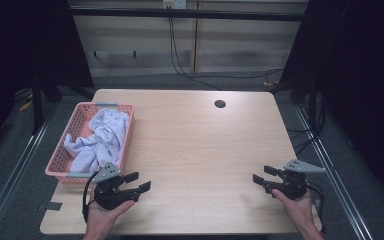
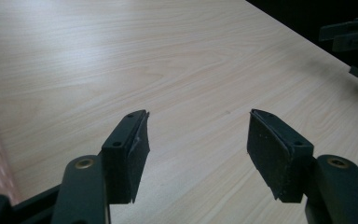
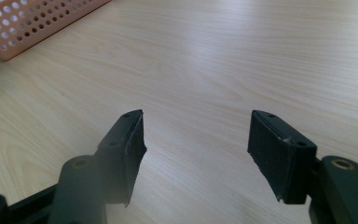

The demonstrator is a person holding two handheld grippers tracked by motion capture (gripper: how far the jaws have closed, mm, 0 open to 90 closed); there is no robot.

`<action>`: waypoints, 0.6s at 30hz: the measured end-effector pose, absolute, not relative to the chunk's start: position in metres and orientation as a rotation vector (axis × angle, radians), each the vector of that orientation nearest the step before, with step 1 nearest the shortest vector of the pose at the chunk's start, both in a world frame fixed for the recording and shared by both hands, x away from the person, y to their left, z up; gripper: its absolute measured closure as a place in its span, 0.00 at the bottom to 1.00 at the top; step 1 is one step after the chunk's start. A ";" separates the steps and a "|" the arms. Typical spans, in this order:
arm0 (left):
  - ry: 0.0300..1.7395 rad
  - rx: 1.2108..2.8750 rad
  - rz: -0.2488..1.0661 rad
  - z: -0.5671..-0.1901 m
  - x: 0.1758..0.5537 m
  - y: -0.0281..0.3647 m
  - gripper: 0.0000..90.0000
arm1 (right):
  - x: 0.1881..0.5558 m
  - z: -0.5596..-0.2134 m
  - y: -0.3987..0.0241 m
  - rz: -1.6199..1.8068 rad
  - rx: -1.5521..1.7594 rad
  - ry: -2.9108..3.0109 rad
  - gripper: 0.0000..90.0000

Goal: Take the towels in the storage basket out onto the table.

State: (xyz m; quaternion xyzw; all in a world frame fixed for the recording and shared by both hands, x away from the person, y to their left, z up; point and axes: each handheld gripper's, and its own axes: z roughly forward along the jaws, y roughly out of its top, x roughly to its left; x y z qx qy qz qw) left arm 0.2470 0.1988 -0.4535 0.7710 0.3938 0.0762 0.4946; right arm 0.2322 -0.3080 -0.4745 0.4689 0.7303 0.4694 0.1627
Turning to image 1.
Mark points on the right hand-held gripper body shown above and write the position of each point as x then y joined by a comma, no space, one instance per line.
295,185

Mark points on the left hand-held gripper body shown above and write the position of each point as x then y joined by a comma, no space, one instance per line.
108,193

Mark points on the white printed towel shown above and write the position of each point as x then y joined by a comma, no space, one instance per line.
103,140

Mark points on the pink plastic basket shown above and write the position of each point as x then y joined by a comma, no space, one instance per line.
80,116

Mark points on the person's right hand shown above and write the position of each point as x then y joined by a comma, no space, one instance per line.
298,210

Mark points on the person's left hand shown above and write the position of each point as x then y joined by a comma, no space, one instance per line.
101,218

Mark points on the grey tape strip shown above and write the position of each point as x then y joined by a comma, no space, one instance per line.
317,203
51,206

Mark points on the round black table grommet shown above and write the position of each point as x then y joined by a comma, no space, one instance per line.
220,103

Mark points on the black metal stand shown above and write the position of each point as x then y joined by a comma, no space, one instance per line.
37,106

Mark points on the small yellow item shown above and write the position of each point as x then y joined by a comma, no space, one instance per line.
25,106

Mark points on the dark curtain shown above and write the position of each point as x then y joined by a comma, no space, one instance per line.
363,83
20,50

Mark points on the black horizontal metal bar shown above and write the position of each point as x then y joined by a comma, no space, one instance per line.
180,14

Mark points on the metal floor rail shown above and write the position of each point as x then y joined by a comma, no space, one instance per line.
16,166
333,176

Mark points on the small black wall hook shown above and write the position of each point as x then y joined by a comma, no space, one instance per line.
95,53
134,53

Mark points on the white wall socket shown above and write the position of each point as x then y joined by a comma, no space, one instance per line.
175,4

